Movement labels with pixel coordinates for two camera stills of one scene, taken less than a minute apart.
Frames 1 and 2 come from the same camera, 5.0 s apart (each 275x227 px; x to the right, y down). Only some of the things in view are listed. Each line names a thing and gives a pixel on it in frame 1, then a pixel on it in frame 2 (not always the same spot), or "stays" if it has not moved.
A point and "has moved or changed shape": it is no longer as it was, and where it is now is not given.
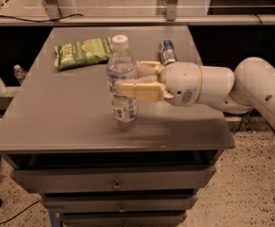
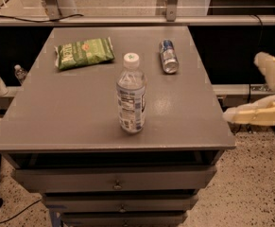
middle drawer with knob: [120, 202] stays
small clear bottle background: [19, 73] stays
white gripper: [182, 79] to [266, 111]
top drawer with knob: [46, 181] stays
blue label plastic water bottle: [122, 67] has moved or changed shape
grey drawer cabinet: [59, 134] stays
